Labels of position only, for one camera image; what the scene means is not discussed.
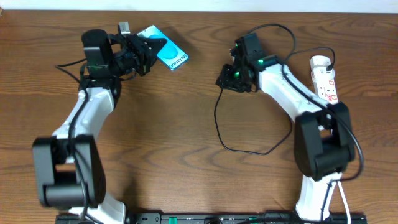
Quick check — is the Galaxy smartphone with cyan screen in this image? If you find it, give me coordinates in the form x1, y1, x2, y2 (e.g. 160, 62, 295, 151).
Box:
138, 25, 189, 70

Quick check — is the black USB charging cable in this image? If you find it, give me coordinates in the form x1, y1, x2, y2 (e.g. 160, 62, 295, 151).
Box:
213, 46, 336, 156

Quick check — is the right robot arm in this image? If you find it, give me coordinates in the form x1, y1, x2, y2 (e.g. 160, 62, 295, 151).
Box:
216, 32, 363, 223

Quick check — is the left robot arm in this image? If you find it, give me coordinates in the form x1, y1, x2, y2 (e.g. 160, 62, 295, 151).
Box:
32, 27, 168, 223

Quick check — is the white USB charger plug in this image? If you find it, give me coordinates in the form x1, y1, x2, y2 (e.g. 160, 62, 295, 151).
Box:
310, 55, 335, 82

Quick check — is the white power strip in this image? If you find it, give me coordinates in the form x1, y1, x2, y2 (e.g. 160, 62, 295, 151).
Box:
312, 78, 338, 104

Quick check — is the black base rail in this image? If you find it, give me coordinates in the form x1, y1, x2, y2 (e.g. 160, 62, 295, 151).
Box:
55, 211, 368, 224

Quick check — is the white power strip cord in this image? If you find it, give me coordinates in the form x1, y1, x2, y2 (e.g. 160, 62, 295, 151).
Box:
337, 180, 352, 224

